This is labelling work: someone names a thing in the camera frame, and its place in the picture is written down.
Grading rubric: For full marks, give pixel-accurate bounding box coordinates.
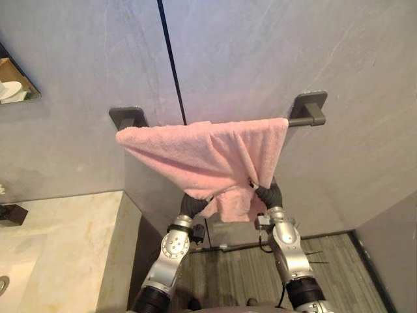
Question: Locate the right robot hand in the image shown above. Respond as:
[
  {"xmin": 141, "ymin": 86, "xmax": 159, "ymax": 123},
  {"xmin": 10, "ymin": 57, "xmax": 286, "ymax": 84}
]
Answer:
[{"xmin": 248, "ymin": 177, "xmax": 283, "ymax": 213}]

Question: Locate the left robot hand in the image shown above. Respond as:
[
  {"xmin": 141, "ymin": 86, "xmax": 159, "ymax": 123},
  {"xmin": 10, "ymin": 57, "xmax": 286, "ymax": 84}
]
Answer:
[{"xmin": 181, "ymin": 193, "xmax": 214, "ymax": 220}]

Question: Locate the pink terry towel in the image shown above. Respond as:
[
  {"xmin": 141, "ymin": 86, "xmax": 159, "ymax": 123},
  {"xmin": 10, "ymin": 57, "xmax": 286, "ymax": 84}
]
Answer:
[{"xmin": 115, "ymin": 117, "xmax": 290, "ymax": 224}]

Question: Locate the dark grey towel bar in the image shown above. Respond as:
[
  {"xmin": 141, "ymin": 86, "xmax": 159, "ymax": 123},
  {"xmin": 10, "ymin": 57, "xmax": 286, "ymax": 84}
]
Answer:
[{"xmin": 108, "ymin": 91, "xmax": 328, "ymax": 132}]

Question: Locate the dark brown wooden box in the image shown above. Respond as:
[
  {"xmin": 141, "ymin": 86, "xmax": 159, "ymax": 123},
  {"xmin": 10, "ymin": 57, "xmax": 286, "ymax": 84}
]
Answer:
[{"xmin": 0, "ymin": 203, "xmax": 29, "ymax": 227}]

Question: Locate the wall mirror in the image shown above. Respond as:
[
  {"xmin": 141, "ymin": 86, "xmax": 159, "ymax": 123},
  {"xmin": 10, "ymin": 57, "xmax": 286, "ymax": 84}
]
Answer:
[{"xmin": 0, "ymin": 41, "xmax": 42, "ymax": 105}]

